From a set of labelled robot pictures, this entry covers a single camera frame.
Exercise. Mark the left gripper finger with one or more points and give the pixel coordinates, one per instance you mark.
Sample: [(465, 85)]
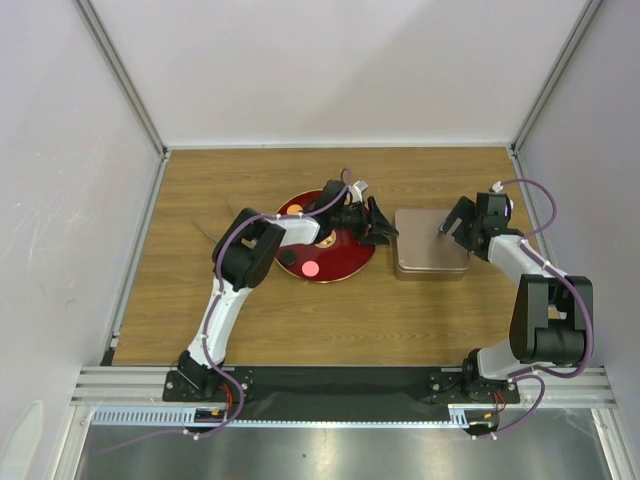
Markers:
[(381, 227), (373, 239)]

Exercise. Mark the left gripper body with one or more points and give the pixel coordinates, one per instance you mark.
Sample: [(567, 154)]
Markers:
[(357, 221)]

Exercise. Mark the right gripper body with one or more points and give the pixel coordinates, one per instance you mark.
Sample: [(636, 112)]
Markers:
[(464, 236)]

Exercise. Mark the gold tin lid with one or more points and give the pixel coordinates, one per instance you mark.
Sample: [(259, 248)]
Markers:
[(419, 241)]

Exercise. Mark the steel serving tongs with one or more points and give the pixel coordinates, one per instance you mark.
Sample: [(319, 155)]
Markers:
[(213, 224)]

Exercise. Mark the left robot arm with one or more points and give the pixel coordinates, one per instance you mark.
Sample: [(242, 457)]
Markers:
[(242, 260)]

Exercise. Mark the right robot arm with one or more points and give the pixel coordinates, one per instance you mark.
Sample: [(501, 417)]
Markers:
[(551, 328)]

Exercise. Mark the round red tray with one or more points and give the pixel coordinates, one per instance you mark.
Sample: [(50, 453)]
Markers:
[(337, 252)]

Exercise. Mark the gold cookie tin box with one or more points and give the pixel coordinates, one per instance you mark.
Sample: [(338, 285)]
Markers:
[(445, 272)]

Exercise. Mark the orange sandwich biscuit left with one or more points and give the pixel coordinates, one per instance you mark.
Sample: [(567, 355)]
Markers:
[(295, 209)]

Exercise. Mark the pink cookie lower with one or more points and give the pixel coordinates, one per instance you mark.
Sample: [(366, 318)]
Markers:
[(310, 269)]

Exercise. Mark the black sandwich cookie left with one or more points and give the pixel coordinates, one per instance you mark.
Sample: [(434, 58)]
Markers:
[(287, 257)]

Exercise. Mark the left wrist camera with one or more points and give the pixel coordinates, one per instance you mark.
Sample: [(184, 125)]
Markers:
[(357, 190)]

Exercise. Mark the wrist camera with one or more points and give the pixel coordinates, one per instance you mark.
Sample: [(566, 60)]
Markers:
[(357, 190), (497, 188)]

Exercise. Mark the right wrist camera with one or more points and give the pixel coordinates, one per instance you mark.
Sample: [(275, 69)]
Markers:
[(497, 188)]

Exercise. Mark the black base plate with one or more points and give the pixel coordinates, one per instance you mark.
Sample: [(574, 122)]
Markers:
[(363, 393)]

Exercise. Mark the grey cable duct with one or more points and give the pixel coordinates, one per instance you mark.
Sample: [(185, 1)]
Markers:
[(208, 418)]

